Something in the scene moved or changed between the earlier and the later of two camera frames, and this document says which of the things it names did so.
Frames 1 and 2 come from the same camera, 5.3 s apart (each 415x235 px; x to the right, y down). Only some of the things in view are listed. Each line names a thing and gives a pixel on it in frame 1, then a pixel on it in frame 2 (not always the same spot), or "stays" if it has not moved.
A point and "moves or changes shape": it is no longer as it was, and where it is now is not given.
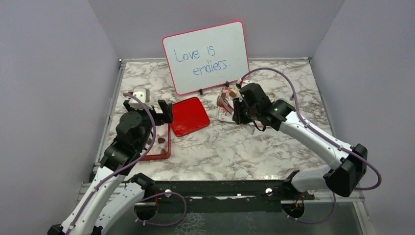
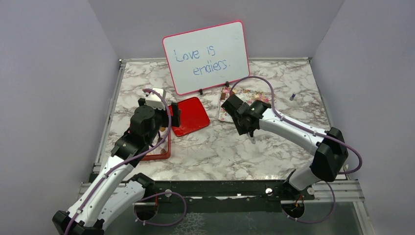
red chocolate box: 161,149 stays
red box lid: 189,115 stays
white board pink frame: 207,57 stays
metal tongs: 222,103 moves or changes shape
